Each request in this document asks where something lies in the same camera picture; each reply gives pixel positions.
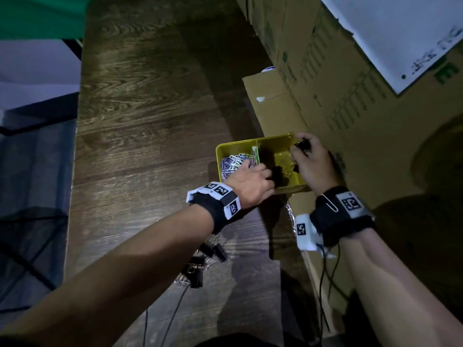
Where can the person's right hand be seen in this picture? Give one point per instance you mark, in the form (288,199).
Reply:
(316,169)

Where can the person's left hand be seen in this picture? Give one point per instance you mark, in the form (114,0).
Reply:
(249,186)

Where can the heap of paper clips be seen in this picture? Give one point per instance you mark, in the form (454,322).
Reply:
(233,164)

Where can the single black binder clip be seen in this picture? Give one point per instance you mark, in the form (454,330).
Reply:
(278,177)
(303,144)

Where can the single white paper clip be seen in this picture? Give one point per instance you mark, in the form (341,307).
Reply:
(329,203)

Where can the yellow plastic tray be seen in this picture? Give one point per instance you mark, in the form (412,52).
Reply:
(275,149)

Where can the person's left forearm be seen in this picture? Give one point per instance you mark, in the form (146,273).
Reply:
(108,278)

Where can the person's right forearm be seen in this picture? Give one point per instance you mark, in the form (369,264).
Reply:
(398,285)

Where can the large printed cardboard box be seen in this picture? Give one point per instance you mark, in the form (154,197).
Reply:
(343,86)

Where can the person's dark trousers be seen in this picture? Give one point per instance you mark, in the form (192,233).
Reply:
(242,339)

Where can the green divider card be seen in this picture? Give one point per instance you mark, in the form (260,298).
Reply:
(255,155)

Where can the clear tape strip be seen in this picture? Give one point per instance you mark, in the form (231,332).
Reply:
(290,214)

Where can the flat cardboard sheet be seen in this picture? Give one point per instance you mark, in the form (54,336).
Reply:
(271,101)

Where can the white round lid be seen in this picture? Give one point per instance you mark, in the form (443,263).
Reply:
(267,69)

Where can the white paper sheet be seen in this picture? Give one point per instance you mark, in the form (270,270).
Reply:
(390,32)

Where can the green cloth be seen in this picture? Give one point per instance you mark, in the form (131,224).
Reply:
(36,16)

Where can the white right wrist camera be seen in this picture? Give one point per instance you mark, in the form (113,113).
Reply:
(307,238)

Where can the black stand frame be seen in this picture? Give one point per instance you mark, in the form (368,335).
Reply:
(74,48)

